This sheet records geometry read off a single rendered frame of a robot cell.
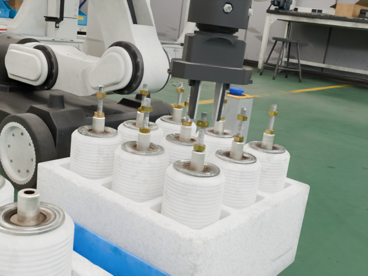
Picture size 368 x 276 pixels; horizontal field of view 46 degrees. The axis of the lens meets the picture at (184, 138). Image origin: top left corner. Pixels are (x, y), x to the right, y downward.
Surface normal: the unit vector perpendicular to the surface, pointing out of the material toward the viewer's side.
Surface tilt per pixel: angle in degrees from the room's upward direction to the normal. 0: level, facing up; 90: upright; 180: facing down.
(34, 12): 90
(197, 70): 90
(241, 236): 90
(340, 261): 0
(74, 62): 90
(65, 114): 45
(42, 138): 55
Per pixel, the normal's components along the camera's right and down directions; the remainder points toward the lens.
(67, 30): 0.80, 0.25
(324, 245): 0.13, -0.96
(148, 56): 0.71, -0.36
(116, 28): -0.59, 0.13
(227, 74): 0.18, 0.27
